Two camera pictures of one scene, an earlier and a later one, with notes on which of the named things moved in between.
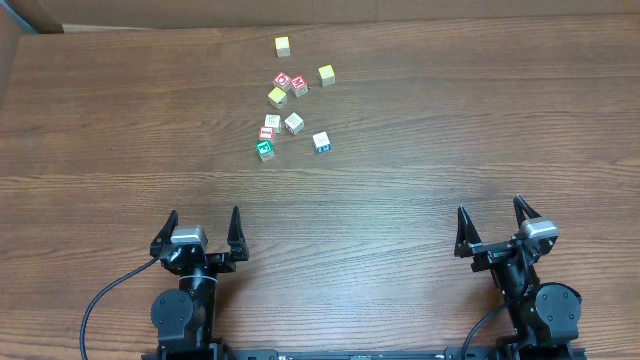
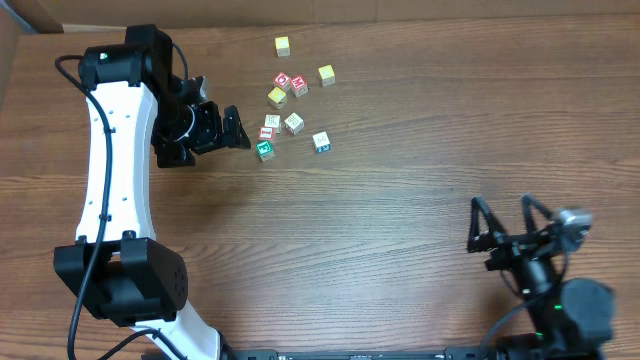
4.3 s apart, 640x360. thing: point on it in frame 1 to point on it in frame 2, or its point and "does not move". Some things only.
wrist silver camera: [190, 234] to [203, 89]
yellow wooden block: [327, 75] does not move
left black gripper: [201, 258] to [214, 128]
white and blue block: [322, 142] does not move
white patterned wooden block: [294, 123] does not move
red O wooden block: [283, 82] does not move
